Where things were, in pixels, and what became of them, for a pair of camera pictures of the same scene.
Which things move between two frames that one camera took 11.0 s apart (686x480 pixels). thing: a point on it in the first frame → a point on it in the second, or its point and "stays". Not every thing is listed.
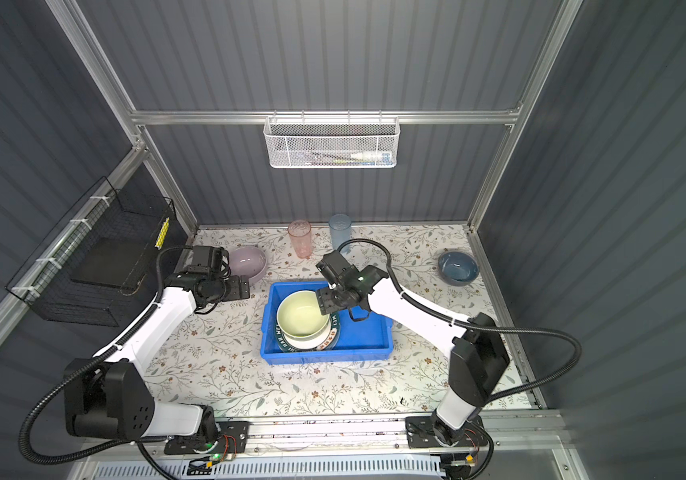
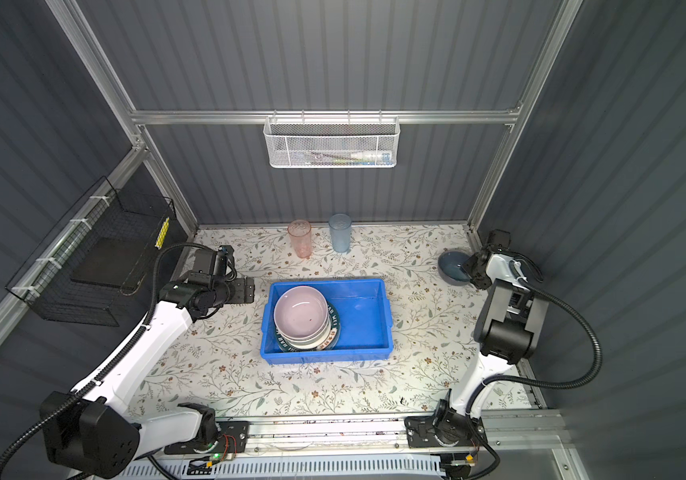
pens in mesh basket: [346, 158] stays
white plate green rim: [309, 344] stays
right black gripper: [326, 304] → [469, 268]
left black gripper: [234, 292] stays
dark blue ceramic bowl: [457, 268] stays
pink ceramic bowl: [248, 261] → [301, 313]
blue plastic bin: [358, 339] stays
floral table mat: [214, 360] stays
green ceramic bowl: [299, 315] → [312, 343]
